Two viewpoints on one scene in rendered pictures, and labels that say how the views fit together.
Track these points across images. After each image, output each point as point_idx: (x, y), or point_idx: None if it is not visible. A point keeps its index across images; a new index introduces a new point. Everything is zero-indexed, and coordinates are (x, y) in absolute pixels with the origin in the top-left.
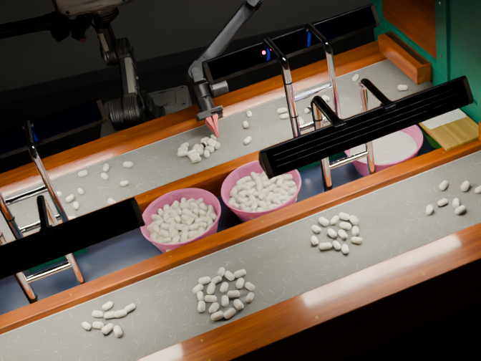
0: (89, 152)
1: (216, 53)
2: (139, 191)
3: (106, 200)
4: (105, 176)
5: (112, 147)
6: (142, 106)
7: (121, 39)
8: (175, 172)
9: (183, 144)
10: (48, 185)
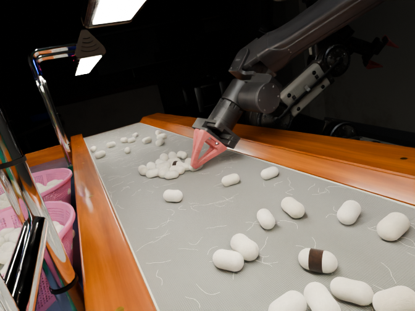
0: (184, 123)
1: (291, 33)
2: (110, 161)
3: (111, 153)
4: (142, 139)
5: (188, 127)
6: (278, 117)
7: (331, 45)
8: (129, 169)
9: (180, 151)
10: (40, 94)
